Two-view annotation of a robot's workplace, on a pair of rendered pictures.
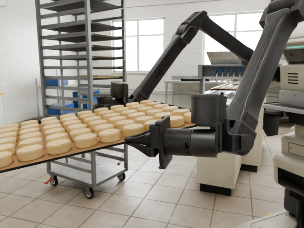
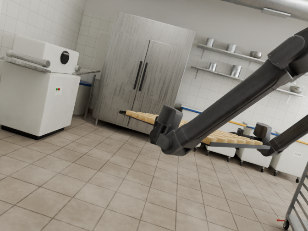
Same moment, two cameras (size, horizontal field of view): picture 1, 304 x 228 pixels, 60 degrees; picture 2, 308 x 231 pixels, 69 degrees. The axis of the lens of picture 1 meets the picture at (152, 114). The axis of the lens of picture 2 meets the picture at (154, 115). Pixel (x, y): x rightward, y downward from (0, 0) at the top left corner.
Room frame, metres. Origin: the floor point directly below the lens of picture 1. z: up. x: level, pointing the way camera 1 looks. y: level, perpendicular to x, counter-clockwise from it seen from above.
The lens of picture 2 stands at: (0.32, -0.78, 1.15)
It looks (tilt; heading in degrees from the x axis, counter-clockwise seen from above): 9 degrees down; 76
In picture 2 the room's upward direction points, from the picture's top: 16 degrees clockwise
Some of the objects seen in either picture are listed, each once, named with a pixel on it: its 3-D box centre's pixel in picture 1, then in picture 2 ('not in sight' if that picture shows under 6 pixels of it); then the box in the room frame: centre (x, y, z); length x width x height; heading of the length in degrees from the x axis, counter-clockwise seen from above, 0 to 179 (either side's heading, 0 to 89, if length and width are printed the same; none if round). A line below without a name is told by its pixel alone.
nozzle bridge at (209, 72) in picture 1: (232, 79); not in sight; (3.02, -0.91, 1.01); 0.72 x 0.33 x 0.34; 66
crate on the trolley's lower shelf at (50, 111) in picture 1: (59, 108); not in sight; (5.65, 2.00, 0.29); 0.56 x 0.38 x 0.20; 170
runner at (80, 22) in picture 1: (64, 24); not in sight; (2.33, 0.74, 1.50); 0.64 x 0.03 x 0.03; 58
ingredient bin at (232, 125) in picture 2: not in sight; (221, 136); (2.69, 3.09, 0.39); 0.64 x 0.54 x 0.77; 73
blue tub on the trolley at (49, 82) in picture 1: (54, 81); not in sight; (5.45, 2.02, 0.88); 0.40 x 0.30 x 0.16; 75
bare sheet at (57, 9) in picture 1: (80, 7); not in sight; (2.50, 0.65, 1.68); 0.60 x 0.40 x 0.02; 58
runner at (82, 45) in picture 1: (65, 46); not in sight; (2.33, 0.74, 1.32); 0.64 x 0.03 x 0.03; 58
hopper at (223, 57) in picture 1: (233, 58); not in sight; (3.02, -0.91, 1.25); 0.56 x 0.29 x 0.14; 66
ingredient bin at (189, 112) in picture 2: not in sight; (189, 127); (2.08, 3.29, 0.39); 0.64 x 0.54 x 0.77; 74
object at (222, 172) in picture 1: (222, 138); not in sight; (2.56, -0.71, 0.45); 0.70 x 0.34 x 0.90; 156
